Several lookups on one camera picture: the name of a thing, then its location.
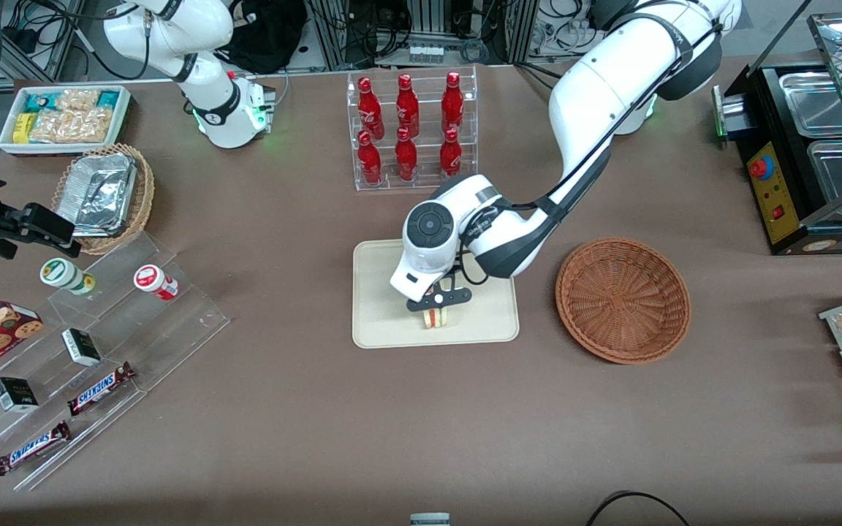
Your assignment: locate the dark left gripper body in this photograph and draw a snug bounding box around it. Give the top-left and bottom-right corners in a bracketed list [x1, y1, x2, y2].
[406, 287, 474, 313]

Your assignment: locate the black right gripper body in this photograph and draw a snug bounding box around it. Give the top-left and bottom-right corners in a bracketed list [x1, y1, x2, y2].
[0, 203, 83, 261]

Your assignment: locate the beige plastic tray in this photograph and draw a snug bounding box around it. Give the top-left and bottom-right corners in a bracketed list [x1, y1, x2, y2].
[352, 234, 520, 350]

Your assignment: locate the aluminium foil tray stack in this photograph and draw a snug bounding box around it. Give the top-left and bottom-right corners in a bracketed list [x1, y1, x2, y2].
[56, 153, 138, 237]

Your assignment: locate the light wicker basket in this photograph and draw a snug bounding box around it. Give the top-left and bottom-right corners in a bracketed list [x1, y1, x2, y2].
[51, 143, 156, 256]

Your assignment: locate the brown wicker basket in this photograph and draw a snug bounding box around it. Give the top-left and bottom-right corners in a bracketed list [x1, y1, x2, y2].
[555, 237, 692, 365]

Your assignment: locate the green lid white bottle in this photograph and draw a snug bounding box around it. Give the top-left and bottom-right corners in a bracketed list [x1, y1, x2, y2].
[39, 258, 96, 297]

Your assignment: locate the white plastic snack bin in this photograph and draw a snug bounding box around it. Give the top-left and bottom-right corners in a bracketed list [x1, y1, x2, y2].
[0, 85, 133, 158]

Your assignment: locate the clear rice cracker bag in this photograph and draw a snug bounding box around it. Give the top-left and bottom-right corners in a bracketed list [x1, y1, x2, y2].
[29, 107, 113, 144]
[54, 88, 101, 112]

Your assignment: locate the small black box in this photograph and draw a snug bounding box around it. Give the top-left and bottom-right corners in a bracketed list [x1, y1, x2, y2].
[61, 328, 102, 367]
[0, 377, 39, 414]

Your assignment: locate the red lid white bottle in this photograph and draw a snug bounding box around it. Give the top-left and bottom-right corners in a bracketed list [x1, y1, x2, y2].
[134, 264, 180, 302]

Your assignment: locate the red cola bottle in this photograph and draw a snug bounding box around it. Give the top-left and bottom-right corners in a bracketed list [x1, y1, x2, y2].
[358, 77, 385, 140]
[441, 72, 464, 134]
[357, 131, 383, 185]
[395, 127, 418, 182]
[439, 129, 463, 180]
[396, 74, 420, 138]

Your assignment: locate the clear acrylic stepped display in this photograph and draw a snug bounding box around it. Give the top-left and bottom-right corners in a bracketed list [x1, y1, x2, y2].
[0, 232, 231, 492]

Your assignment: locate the Snickers chocolate bar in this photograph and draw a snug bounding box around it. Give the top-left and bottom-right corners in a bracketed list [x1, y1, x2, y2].
[67, 362, 137, 416]
[0, 421, 72, 476]

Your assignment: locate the clear acrylic bottle rack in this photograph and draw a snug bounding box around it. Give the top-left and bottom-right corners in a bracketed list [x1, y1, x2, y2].
[346, 66, 479, 192]

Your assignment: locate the black bag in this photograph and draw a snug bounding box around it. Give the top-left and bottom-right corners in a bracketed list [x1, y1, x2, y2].
[220, 0, 308, 74]

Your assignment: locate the black food warmer cabinet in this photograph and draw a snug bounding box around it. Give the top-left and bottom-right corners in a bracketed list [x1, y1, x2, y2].
[712, 11, 842, 256]

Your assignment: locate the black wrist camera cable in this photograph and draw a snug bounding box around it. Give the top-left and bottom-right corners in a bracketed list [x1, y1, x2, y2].
[456, 22, 721, 287]

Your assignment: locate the black looped cable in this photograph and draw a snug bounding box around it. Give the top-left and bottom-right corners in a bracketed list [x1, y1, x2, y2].
[585, 491, 692, 526]

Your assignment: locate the aluminium frame rack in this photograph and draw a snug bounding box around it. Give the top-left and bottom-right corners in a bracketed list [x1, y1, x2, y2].
[308, 0, 539, 70]

